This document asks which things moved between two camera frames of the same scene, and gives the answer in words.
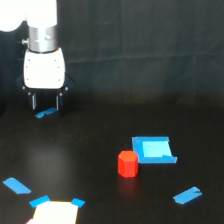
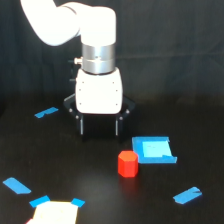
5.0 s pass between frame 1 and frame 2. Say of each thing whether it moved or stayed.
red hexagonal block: stayed
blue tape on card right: stayed
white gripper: moved
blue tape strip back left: stayed
